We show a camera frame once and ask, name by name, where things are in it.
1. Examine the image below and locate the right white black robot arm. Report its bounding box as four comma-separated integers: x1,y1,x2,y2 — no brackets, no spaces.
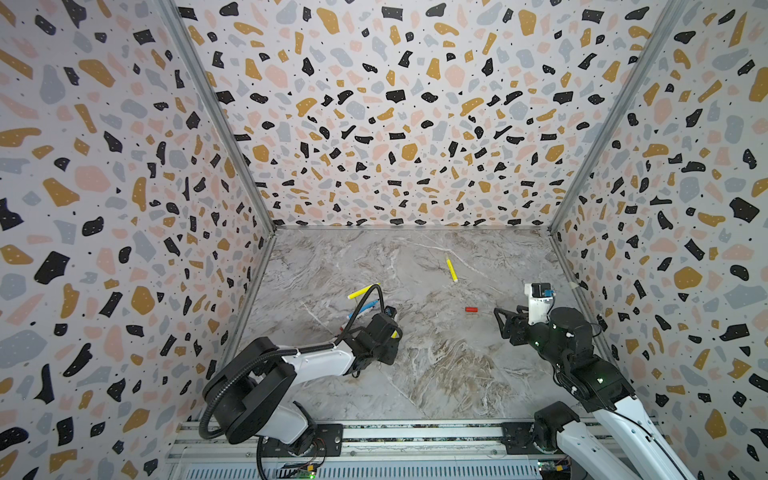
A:
494,305,694,479

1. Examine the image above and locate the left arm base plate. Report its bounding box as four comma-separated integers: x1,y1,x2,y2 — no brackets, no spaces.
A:
259,423,344,458

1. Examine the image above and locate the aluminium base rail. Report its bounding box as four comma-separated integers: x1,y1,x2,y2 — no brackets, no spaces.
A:
167,418,676,480

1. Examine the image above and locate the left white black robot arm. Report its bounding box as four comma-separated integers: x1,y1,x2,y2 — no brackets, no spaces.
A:
198,306,403,456

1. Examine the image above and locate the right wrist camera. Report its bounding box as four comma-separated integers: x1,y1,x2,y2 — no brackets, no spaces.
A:
524,282,555,325

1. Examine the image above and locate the black corrugated cable conduit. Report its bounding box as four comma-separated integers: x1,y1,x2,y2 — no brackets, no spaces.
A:
197,283,386,442

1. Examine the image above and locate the blue pen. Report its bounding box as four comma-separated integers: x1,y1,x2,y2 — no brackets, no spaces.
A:
348,300,380,319

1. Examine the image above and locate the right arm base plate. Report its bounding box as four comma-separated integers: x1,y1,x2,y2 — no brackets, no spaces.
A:
501,419,574,455

